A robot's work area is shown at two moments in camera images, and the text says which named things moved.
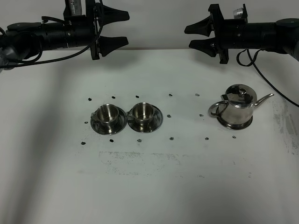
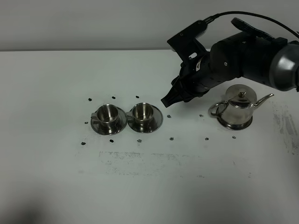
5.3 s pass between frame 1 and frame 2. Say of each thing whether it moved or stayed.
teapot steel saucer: stayed
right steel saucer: stayed
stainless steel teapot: stayed
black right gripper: moved
